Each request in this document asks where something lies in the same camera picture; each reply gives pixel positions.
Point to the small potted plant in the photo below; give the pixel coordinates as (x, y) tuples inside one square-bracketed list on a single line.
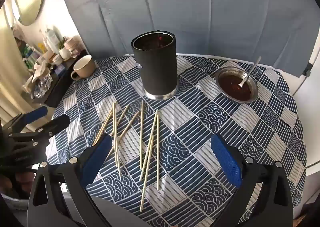
[(63, 50)]

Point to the small blue box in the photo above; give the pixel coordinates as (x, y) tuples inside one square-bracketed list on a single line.
[(61, 69)]

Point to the blue white patterned tablecloth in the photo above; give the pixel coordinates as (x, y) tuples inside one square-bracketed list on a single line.
[(200, 129)]

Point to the white pump bottle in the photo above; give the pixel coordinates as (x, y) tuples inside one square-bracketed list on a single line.
[(52, 40)]

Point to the crumpled tissue paper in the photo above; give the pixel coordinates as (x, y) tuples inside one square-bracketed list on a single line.
[(37, 73)]

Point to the beige curtain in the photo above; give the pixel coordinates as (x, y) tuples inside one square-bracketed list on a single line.
[(7, 66)]

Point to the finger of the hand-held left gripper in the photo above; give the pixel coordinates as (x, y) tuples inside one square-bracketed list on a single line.
[(37, 114), (57, 123)]

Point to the black cylindrical utensil holder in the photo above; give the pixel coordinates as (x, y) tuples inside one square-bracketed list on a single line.
[(156, 71)]

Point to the person's left hand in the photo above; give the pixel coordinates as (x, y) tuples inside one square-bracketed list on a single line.
[(22, 182)]

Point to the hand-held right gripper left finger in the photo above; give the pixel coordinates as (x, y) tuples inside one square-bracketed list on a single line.
[(96, 162)]

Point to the black wall plug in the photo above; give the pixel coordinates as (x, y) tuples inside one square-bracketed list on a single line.
[(308, 68)]

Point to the group of wooden chopsticks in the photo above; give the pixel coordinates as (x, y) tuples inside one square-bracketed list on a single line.
[(141, 136)]

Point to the beige ceramic mug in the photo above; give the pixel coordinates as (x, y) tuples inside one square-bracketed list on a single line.
[(83, 68)]

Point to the black side shelf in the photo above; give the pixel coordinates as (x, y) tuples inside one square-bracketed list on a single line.
[(57, 91)]

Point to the green bottles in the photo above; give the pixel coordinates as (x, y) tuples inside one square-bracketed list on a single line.
[(30, 55)]

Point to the metal bowl with red sauce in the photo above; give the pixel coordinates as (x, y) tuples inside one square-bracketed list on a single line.
[(230, 84)]

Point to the grey hanging cloth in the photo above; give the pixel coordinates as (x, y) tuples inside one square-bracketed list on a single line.
[(200, 11)]

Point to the metal spoon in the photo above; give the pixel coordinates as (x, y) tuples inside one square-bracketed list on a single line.
[(250, 73)]

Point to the clear crystal glass dish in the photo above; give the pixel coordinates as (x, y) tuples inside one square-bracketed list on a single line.
[(42, 86)]

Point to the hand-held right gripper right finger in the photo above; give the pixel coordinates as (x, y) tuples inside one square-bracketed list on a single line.
[(226, 162)]

